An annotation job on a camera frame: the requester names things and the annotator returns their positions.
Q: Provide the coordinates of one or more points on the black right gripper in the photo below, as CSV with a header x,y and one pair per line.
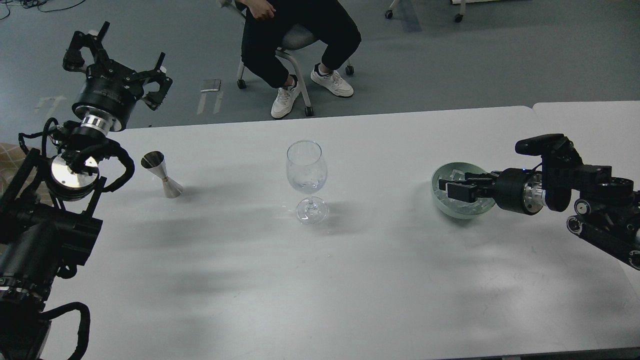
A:
x,y
513,189

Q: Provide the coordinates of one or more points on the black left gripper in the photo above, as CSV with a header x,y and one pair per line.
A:
x,y
106,99

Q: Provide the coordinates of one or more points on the clear ice cubes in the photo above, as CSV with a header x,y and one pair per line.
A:
x,y
457,207

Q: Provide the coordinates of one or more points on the steel double jigger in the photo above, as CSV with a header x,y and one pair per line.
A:
x,y
155,163

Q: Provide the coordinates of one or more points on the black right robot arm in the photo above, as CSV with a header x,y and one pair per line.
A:
x,y
607,208

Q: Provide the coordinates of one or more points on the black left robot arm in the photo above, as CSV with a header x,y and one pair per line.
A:
x,y
48,226

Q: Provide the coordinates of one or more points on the clear wine glass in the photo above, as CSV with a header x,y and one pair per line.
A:
x,y
307,173

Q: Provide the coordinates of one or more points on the green bowl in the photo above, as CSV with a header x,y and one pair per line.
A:
x,y
462,166

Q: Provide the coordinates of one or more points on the grey wheeled chair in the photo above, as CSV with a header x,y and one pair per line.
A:
x,y
298,37

